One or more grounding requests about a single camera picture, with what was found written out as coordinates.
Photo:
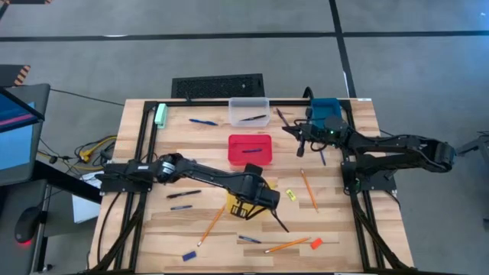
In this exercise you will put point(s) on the blue plastic bin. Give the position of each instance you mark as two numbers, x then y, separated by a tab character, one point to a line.
324	109

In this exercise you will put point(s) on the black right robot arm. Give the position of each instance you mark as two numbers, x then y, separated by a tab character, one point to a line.
401	147

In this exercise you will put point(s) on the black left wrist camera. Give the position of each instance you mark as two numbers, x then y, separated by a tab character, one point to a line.
253	170

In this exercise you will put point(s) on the yellow eraser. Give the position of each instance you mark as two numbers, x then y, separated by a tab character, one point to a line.
291	195

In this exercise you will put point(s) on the clear plastic bin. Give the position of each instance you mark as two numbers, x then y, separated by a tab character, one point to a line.
237	105

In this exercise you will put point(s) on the black perforated panel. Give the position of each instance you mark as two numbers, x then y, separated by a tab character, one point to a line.
217	86

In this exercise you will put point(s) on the orange pencil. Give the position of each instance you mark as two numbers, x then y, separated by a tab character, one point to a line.
286	245
211	226
308	189

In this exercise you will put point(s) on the black aluminium table frame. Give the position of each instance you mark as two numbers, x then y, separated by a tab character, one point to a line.
146	126

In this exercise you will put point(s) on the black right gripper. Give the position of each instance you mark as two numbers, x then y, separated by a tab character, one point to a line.
317	133

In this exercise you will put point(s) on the hazard striped board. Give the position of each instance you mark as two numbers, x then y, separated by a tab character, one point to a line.
21	74

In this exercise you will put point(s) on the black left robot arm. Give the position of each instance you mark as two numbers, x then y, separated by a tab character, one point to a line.
206	173

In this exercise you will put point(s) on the purple pen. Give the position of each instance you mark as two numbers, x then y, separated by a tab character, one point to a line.
282	116

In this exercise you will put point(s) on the black computer mouse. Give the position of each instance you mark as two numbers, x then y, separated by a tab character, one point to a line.
27	223

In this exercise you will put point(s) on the mint green stapler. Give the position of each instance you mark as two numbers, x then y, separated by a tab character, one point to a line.
160	114

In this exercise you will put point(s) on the yellow translucent plastic bin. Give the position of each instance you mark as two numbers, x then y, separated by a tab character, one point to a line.
232	202

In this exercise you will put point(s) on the black clamp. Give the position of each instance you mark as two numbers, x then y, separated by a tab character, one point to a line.
305	91

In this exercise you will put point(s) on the white paper sheet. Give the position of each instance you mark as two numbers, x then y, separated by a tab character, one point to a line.
82	210

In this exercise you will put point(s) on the blue pen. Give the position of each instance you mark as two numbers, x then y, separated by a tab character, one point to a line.
322	157
202	122

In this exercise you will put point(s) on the red plastic bin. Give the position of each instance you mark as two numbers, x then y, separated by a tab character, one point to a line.
240	158

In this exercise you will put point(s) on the black computer monitor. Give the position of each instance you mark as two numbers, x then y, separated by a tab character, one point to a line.
15	153

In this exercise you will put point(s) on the blue eraser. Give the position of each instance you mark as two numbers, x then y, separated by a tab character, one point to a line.
189	256

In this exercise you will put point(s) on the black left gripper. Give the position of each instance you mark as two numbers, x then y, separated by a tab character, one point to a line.
263	195

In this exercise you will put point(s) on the grey tripod base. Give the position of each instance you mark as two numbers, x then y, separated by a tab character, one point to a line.
473	145

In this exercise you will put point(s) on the orange eraser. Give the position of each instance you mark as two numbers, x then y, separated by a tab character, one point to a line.
316	243

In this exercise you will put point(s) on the grey desk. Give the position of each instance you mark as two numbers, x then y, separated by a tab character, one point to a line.
7	214

